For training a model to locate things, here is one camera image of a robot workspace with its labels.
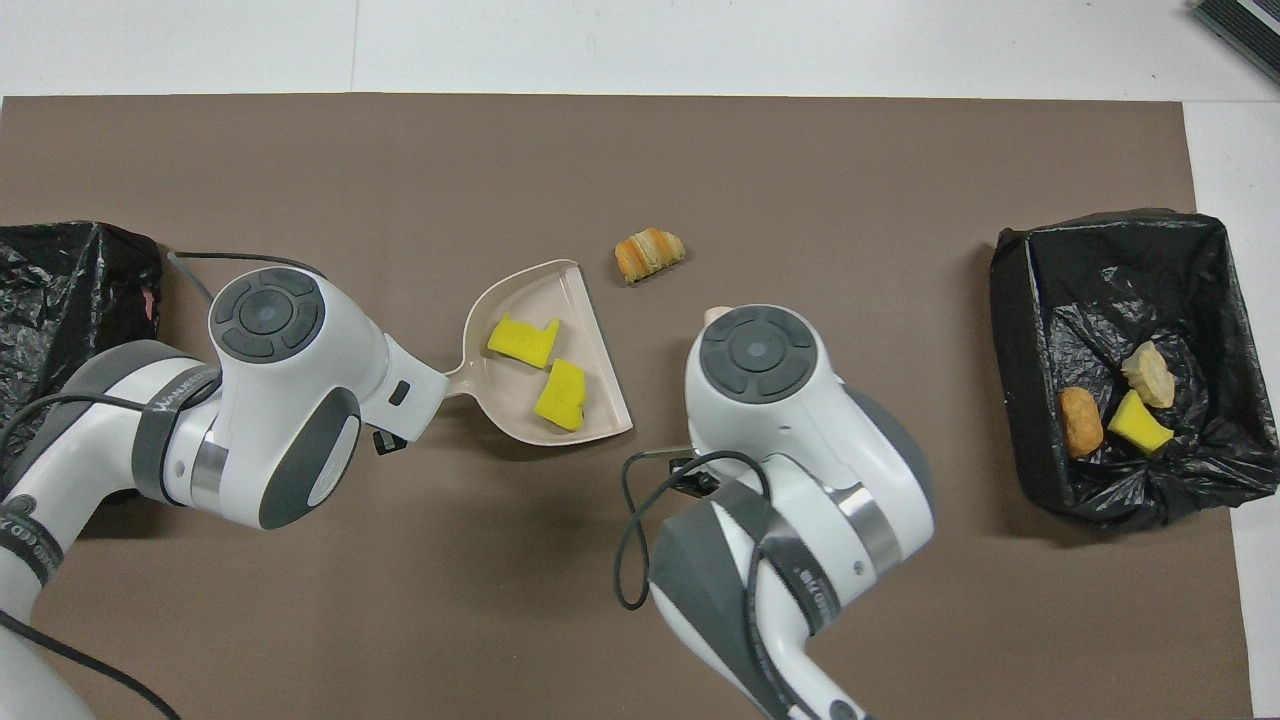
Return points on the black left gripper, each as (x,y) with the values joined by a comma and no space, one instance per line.
(388,440)

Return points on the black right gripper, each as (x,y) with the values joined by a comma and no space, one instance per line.
(700,480)

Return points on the beige plastic dustpan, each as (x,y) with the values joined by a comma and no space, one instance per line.
(603,400)

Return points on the plain yellow sponge piece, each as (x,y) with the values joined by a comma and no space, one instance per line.
(562,397)

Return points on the notched yellow sponge piece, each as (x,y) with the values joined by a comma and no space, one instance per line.
(520,342)

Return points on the tan layered foam chunk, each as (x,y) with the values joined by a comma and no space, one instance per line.
(650,255)

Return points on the orange-brown foam lump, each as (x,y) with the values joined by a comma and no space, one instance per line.
(1080,422)

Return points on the green and yellow sponge piece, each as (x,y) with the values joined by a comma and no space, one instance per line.
(1138,425)

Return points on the pale rounded foam chunk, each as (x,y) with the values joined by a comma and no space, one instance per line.
(1148,375)

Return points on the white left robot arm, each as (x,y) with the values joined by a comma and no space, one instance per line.
(280,420)

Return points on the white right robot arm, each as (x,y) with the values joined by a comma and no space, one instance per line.
(780,420)

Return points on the black bin with pink mark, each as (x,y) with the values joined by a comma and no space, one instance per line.
(60,280)

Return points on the black bag-lined trash bin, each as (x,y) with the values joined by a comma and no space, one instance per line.
(1130,280)

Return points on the brown paper table mat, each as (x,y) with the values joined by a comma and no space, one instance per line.
(900,160)

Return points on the dark ribbed panel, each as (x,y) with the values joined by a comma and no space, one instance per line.
(1240,30)

